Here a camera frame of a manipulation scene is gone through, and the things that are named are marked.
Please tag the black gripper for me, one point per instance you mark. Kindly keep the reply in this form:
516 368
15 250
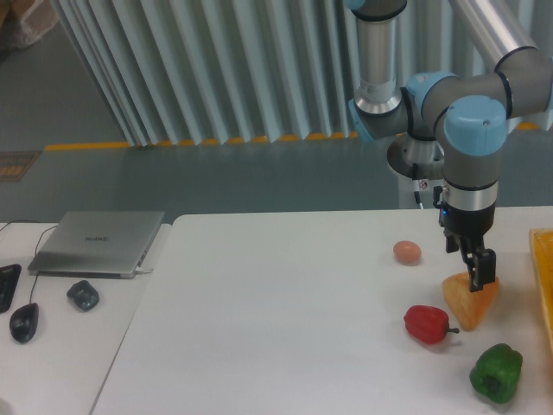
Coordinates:
473 225

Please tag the black computer mouse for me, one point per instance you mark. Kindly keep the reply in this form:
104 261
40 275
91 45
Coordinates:
24 322

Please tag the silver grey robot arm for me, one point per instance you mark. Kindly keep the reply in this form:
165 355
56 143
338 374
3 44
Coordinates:
466 118

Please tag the red bell pepper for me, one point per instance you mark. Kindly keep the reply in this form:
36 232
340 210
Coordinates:
428 324

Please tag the green bell pepper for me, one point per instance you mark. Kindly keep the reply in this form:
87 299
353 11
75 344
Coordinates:
496 373

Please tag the orange bread wedge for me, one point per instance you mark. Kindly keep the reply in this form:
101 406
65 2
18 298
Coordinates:
468 307

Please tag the brown egg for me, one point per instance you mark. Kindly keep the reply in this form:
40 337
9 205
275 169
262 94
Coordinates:
407 252

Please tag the yellow woven basket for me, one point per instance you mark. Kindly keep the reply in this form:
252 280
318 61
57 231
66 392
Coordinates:
541 254

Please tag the white laptop plug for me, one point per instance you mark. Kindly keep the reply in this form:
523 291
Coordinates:
142 271

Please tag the white corrugated partition screen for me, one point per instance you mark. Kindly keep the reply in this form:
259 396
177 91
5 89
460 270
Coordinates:
219 71

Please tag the silver closed laptop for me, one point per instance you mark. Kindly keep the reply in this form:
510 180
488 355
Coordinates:
98 244

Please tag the dark earbuds case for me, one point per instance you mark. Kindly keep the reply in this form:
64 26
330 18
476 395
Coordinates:
83 295

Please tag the black keyboard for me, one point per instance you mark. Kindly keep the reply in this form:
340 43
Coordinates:
9 276

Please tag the cardboard box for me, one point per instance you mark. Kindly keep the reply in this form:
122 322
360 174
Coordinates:
24 23

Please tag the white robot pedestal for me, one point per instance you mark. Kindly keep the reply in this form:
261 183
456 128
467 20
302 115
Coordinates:
418 167

